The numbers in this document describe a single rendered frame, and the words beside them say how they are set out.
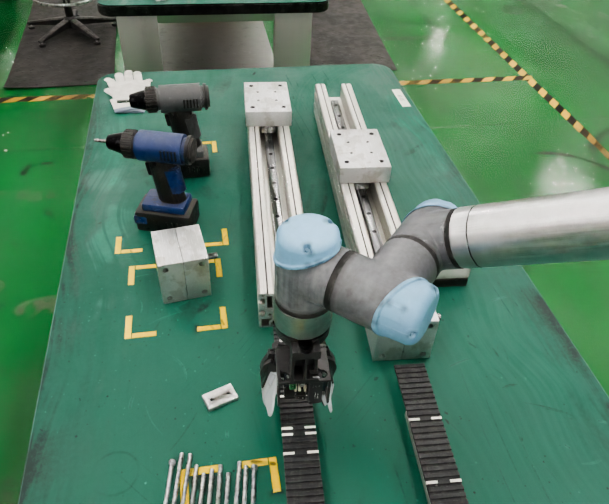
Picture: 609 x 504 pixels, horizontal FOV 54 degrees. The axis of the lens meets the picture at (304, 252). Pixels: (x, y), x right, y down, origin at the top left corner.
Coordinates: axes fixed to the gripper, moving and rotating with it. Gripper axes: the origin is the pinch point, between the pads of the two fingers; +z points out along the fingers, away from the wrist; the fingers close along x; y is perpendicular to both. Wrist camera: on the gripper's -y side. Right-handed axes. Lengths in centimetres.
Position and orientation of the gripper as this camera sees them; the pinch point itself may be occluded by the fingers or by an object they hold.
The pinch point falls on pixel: (296, 398)
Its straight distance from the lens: 94.6
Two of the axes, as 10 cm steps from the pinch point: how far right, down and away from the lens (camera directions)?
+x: 9.9, -0.4, 1.0
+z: -0.4, 7.5, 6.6
